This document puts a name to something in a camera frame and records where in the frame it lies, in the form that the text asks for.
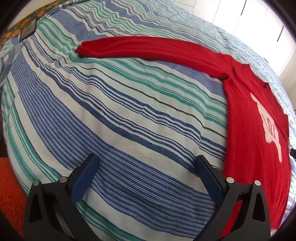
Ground orange floral bed sheet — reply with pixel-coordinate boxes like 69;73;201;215
1;0;66;49

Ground red orange trousers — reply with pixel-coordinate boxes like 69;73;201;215
1;158;28;237

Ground red knit sweater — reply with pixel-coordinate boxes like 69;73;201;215
76;36;291;230

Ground striped blue green bedspread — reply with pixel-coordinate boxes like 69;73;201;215
1;1;295;240

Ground black phone on bed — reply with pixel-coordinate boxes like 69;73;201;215
19;18;38;42

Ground white wardrobe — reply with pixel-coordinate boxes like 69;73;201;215
173;0;295;75

